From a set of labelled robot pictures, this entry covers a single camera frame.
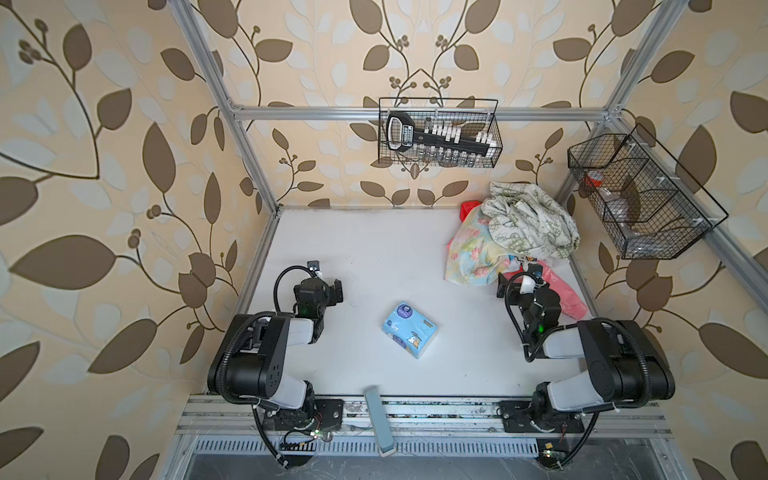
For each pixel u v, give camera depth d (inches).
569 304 35.9
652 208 28.6
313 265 32.5
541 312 27.1
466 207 46.4
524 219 37.8
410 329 32.6
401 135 34.1
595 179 34.7
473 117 35.8
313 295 28.6
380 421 28.3
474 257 37.9
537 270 30.3
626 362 17.7
